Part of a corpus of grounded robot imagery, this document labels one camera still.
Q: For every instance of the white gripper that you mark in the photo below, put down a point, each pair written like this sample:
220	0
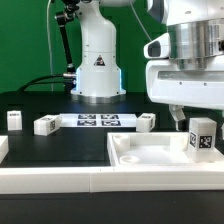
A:
203	89

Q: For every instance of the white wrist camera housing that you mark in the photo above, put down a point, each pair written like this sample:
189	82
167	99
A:
158	48

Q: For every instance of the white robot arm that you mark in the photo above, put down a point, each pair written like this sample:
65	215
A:
186	64

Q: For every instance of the white fiducial marker sheet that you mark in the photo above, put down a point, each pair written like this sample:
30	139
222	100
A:
98	120

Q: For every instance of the white U-shaped fence wall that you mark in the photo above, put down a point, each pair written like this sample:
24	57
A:
202	176

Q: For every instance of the white square tabletop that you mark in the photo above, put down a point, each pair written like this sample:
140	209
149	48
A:
156	149

